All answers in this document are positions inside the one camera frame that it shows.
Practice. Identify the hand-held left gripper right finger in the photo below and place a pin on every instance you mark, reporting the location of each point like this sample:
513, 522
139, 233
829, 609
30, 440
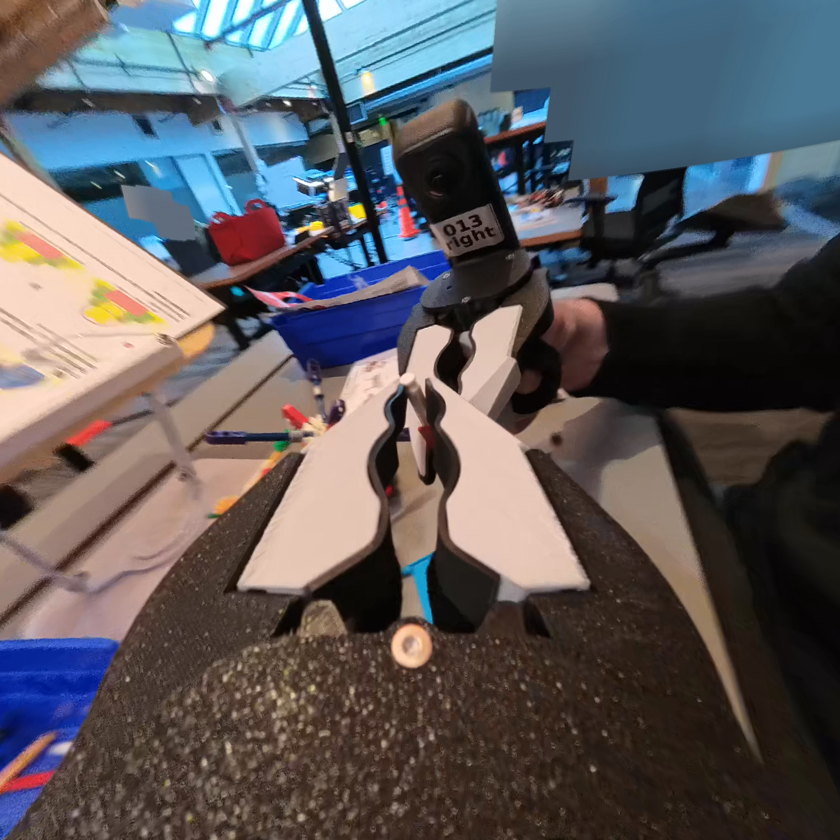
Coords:
512, 525

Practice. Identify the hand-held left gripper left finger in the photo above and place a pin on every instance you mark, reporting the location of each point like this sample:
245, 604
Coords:
315, 525

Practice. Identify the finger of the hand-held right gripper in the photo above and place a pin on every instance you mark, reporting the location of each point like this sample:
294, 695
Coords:
426, 351
495, 361

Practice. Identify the short white toy rod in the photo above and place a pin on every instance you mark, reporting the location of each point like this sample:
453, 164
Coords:
415, 420

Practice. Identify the red toy connector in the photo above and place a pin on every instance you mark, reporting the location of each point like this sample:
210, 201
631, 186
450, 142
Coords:
426, 436

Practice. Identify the colourful construction toy model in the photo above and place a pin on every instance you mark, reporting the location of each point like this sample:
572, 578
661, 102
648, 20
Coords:
262, 437

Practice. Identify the blue parts bin with tag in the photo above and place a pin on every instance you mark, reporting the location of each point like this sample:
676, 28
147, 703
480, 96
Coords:
46, 676

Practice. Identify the person's right forearm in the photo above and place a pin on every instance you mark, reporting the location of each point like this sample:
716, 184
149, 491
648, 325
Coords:
722, 341

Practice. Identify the person's right hand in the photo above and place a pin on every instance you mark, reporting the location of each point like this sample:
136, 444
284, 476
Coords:
581, 341

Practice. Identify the orange traffic cone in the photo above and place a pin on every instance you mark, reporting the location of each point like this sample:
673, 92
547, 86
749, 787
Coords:
408, 223

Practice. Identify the printed instruction leaflet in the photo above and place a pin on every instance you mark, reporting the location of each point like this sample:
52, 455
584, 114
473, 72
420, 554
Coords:
367, 387

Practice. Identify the crumpled papers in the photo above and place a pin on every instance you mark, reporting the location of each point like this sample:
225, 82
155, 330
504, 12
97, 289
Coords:
387, 285

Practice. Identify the blue bin with papers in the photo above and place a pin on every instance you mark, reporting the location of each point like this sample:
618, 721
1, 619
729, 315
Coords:
341, 334

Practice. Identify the black pole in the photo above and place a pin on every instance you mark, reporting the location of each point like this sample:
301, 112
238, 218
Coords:
341, 118

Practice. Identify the wooden background table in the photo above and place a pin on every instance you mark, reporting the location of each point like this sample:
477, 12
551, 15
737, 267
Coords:
262, 262

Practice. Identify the black office chair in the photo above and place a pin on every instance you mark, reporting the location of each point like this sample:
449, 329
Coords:
656, 210

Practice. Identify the red tote bag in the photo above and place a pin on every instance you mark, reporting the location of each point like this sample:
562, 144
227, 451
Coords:
246, 239

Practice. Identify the instruction sheet board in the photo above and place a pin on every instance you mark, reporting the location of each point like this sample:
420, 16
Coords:
79, 295

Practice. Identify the yellow toy rod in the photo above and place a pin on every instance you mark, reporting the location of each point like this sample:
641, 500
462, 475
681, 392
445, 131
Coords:
29, 758

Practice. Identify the thin red toy rod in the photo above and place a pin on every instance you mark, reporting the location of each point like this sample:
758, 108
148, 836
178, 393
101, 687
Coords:
26, 782

